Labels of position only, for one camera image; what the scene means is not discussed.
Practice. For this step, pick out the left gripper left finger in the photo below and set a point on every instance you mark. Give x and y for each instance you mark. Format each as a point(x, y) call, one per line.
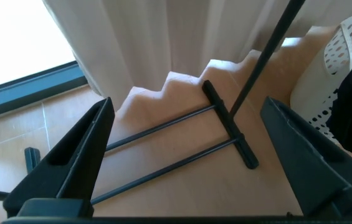
point(69, 165)

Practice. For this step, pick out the beige curtain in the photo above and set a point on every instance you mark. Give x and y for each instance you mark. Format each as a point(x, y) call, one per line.
point(147, 37)

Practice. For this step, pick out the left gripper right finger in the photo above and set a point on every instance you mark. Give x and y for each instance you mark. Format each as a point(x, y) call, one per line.
point(312, 168)

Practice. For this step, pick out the window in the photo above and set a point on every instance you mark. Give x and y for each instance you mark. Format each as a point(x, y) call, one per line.
point(13, 37)

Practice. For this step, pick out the black clothes rack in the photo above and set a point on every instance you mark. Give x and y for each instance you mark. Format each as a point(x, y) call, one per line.
point(228, 124)

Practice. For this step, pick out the white laundry basket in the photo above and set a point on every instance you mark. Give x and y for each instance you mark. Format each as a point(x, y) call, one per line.
point(306, 93)

